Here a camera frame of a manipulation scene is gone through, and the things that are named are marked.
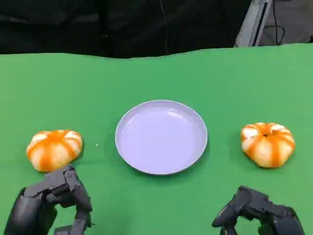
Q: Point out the lilac plate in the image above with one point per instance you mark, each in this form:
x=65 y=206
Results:
x=161 y=139

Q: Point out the white metal stand post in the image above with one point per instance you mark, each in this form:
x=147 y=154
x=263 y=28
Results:
x=254 y=27

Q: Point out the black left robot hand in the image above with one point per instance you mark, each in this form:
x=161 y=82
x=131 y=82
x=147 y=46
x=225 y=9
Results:
x=36 y=195

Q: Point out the black backdrop drape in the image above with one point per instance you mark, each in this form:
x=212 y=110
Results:
x=73 y=24

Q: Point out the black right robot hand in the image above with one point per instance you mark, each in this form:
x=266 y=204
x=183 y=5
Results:
x=259 y=205

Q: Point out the orange white toy bread roll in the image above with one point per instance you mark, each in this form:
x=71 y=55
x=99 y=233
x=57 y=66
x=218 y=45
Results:
x=55 y=149
x=267 y=147

